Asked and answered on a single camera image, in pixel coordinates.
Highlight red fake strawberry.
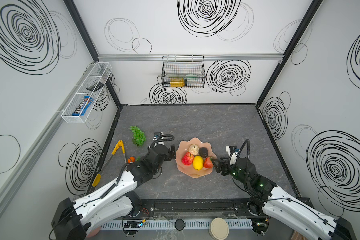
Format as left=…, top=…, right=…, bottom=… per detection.
left=203, top=157, right=214, bottom=169

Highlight dark fake avocado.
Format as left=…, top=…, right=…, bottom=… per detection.
left=199, top=147, right=209, bottom=158

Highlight yellow fake lemon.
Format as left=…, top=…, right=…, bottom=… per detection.
left=193, top=156, right=204, bottom=171

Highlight beige fake pear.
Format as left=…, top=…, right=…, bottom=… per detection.
left=188, top=144, right=200, bottom=156

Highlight red fake apple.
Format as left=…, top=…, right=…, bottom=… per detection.
left=181, top=152, right=195, bottom=166

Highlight pink scalloped fruit bowl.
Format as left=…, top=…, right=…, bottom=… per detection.
left=175, top=138, right=217, bottom=179

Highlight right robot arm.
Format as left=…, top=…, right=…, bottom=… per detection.
left=211, top=141, right=356, bottom=240

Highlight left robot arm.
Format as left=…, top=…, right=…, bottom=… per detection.
left=51, top=134, right=176, bottom=240

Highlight green fake grapes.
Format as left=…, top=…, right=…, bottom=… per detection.
left=130, top=126, right=147, bottom=147

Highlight yellow kitchen tongs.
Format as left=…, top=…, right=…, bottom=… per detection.
left=91, top=140, right=129, bottom=188

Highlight cream round lid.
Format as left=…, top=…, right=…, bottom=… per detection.
left=209, top=218, right=229, bottom=240

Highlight black round cap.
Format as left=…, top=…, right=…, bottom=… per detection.
left=175, top=219, right=185, bottom=231

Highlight striped brown cloth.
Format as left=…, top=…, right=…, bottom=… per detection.
left=290, top=231, right=306, bottom=240

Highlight yellow sponge in basket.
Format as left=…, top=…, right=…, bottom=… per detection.
left=170, top=78, right=188, bottom=88

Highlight pink plastic cup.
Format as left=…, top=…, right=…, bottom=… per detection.
left=86, top=227, right=102, bottom=239

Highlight blue candy packet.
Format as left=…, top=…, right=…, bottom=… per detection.
left=72, top=96, right=94, bottom=116

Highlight black remote control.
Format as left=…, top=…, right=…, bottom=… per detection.
left=86, top=83, right=105, bottom=92

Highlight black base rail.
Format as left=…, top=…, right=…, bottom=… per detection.
left=125, top=199, right=264, bottom=219

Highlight white cable duct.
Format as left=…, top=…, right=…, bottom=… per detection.
left=98, top=218, right=254, bottom=231

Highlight black wire wall basket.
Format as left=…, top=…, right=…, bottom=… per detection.
left=159, top=55, right=206, bottom=89

